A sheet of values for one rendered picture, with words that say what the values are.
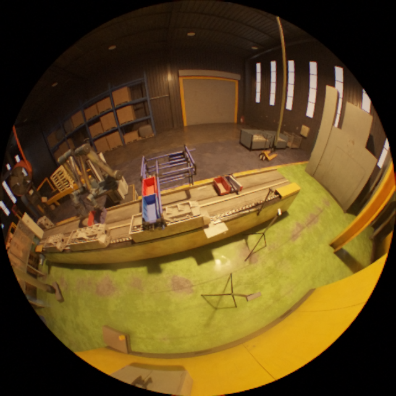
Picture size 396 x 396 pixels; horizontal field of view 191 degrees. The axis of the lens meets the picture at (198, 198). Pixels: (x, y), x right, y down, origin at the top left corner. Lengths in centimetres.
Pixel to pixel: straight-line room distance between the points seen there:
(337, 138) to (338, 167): 110
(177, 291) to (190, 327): 72
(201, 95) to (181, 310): 1245
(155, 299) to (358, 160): 699
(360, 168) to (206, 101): 1143
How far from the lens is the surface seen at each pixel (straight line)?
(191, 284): 222
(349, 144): 582
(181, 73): 1120
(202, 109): 1171
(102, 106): 1067
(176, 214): 161
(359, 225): 377
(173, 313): 232
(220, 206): 189
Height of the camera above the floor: 220
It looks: 46 degrees down
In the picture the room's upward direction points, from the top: 5 degrees counter-clockwise
